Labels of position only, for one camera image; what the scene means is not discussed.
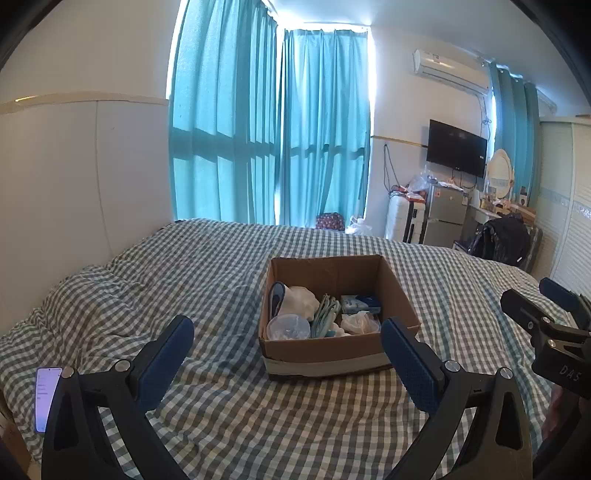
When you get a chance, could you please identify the cream cloth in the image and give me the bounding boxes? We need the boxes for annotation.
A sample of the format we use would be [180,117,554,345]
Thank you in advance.
[341,311,381,335]

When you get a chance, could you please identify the blue tissue pack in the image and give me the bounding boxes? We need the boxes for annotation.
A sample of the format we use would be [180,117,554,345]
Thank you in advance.
[341,295,382,315]

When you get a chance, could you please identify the grey-green folding hanger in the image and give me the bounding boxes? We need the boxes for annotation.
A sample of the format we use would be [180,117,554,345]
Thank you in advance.
[311,294,341,339]

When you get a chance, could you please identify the white knit glove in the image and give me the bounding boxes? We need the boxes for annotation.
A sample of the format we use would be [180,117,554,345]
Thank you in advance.
[269,282,320,321]

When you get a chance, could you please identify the smartphone with lit screen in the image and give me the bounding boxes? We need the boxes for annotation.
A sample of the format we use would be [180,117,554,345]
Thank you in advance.
[34,367,62,433]

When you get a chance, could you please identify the black clothes on chair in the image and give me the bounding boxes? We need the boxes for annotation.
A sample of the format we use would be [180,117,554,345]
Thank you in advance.
[468,214,531,266]

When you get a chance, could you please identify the white wardrobe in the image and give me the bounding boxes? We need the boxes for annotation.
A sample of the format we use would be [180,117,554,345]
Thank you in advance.
[532,117,591,296]

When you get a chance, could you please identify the silver mini fridge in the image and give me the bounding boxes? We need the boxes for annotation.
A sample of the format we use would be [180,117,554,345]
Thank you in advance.
[423,185,468,248]

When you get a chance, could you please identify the white oval mirror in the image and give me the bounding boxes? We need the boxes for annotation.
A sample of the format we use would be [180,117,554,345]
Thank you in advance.
[485,149,514,199]

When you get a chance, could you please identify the white suitcase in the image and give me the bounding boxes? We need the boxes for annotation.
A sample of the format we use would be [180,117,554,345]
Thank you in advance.
[385,193,426,244]

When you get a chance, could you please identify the white plastic bag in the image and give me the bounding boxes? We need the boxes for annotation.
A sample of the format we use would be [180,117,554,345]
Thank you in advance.
[345,216,372,236]

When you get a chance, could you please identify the teal side curtain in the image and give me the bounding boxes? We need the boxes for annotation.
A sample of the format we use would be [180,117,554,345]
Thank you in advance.
[489,62,541,208]

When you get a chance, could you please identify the brown cardboard box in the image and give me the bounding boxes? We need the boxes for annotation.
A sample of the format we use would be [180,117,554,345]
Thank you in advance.
[259,255,421,378]

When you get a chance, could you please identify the clear plastic round container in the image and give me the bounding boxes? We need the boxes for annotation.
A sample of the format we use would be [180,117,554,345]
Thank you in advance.
[266,314,311,341]

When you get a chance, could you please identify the red patterned bag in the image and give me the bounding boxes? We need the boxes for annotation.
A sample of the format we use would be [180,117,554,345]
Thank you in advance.
[315,212,346,232]

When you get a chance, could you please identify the white air conditioner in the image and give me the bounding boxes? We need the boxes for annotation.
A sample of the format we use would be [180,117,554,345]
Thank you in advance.
[413,49,490,96]

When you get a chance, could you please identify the teal window curtain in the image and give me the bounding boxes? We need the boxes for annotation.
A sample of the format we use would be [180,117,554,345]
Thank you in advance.
[167,1,372,227]

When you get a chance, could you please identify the black wall television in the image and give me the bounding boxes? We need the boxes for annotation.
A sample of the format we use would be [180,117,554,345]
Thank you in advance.
[426,119,488,178]

